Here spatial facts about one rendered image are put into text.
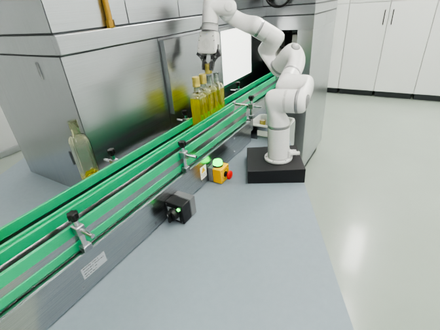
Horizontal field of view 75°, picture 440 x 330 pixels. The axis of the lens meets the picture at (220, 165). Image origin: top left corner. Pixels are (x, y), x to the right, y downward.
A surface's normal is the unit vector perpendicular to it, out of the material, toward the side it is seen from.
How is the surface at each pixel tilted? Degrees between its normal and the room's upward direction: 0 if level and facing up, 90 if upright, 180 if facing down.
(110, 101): 90
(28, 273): 90
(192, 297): 0
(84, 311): 0
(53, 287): 90
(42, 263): 90
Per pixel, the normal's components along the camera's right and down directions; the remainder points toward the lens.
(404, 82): -0.51, 0.46
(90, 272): 0.86, 0.21
